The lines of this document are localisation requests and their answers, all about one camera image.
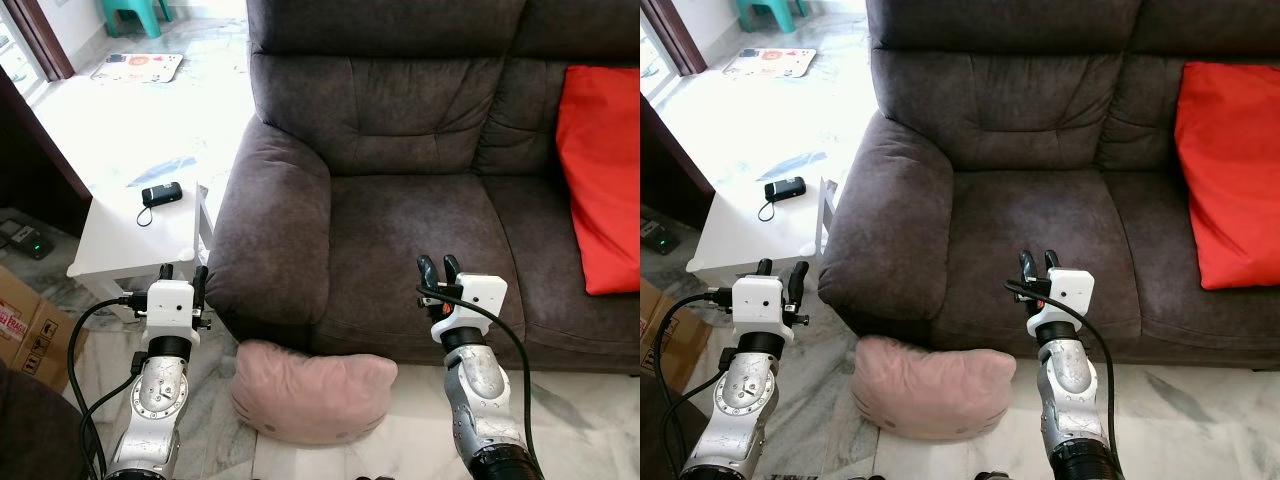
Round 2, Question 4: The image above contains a pink cat face pillow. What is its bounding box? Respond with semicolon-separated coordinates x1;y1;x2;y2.
231;340;399;447
852;335;1018;442

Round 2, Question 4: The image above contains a dark grey fabric sofa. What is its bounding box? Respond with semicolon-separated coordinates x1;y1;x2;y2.
205;0;641;374
818;0;1280;370

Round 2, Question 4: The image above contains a red pillow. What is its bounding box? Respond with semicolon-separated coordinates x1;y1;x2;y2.
1174;62;1280;292
555;66;641;297

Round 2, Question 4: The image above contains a printed floor mat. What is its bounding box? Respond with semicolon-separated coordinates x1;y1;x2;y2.
721;47;818;80
90;52;186;85

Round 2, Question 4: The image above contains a white side table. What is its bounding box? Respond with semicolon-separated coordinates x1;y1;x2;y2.
685;178;839;303
67;182;214;323

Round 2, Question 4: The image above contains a clear plastic wrapper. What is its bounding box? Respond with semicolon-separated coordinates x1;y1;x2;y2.
757;150;829;183
127;154;199;189

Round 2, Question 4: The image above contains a black power strip green light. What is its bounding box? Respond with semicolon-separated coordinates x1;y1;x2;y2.
640;214;682;257
0;217;57;262

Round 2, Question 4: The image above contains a brown cardboard box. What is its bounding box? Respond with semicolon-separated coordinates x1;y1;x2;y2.
640;277;714;394
0;264;90;394

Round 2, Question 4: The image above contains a dark wooden cabinet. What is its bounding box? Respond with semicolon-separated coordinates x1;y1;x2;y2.
0;68;94;238
640;95;707;233

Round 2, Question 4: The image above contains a dark brown cushioned seat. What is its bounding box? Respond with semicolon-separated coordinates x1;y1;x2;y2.
0;363;87;480
640;375;676;480

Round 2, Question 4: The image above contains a teal plastic stool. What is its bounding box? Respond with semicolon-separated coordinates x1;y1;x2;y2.
103;0;174;40
735;0;810;34

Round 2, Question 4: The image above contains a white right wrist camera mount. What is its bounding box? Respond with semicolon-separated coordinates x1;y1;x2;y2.
1027;267;1096;339
432;273;508;347

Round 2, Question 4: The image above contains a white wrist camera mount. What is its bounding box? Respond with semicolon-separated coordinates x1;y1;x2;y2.
432;273;508;347
143;280;202;342
1027;267;1096;339
733;275;793;337

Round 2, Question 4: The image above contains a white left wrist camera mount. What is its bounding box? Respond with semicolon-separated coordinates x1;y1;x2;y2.
733;275;793;337
143;280;202;342

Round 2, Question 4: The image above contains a small black device with strap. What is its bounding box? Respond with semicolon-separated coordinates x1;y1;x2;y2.
137;182;185;228
758;176;808;223

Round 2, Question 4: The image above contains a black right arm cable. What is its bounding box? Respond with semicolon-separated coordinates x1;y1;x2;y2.
1004;281;1127;480
416;286;547;480

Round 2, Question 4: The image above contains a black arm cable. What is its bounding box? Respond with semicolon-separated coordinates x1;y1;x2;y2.
65;291;150;480
416;286;547;480
647;288;737;480
1004;281;1127;480

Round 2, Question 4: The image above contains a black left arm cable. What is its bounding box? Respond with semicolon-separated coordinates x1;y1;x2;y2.
65;291;150;480
647;288;737;480

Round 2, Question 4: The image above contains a dark brown door frame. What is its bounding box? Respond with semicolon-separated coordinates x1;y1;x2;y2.
640;0;710;78
0;0;77;82

